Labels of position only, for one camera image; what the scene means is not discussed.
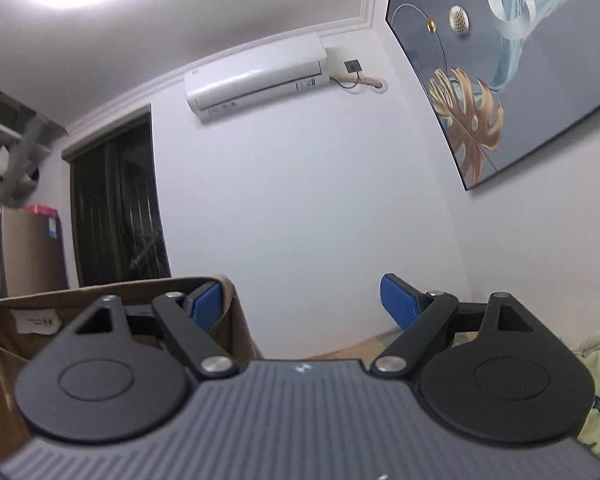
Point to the white air conditioner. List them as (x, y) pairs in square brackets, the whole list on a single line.
[(248, 78)]

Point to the white shelf rack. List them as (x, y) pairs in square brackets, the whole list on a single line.
[(26, 140)]

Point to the open cardboard box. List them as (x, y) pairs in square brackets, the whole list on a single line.
[(108, 364)]

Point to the brown cardboard box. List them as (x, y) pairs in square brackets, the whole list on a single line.
[(33, 258)]

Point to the pink box lid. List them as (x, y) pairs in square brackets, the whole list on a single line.
[(42, 210)]

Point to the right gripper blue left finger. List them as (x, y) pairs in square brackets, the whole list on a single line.
[(205, 305)]

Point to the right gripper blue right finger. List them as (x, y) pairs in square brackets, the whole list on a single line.
[(403, 303)]

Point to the leaf wall painting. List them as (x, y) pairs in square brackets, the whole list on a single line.
[(503, 77)]

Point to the dark window door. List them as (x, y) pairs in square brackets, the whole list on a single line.
[(116, 226)]

